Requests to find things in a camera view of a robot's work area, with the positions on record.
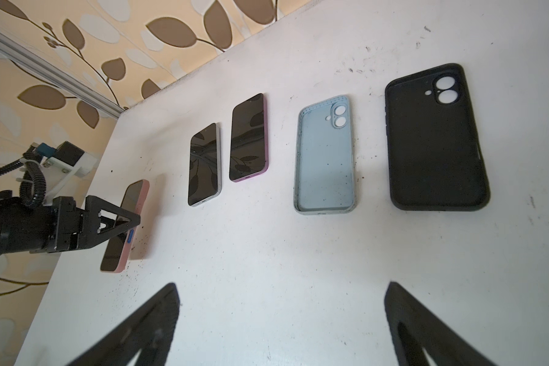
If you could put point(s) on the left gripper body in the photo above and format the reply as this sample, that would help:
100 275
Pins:
69 230

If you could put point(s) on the purple phone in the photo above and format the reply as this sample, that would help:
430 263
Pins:
249 139

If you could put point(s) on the black phone case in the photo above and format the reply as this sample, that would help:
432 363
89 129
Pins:
434 156

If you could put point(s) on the light blue phone case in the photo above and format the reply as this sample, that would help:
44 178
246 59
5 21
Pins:
324 178

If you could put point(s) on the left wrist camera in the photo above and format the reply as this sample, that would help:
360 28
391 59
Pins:
65 161

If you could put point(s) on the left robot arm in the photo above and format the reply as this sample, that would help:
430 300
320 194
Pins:
39 220

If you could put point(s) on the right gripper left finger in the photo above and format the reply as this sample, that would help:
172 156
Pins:
145 336

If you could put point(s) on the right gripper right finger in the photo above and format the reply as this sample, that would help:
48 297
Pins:
417 333

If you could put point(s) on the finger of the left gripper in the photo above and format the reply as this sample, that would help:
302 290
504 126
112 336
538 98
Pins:
106 220

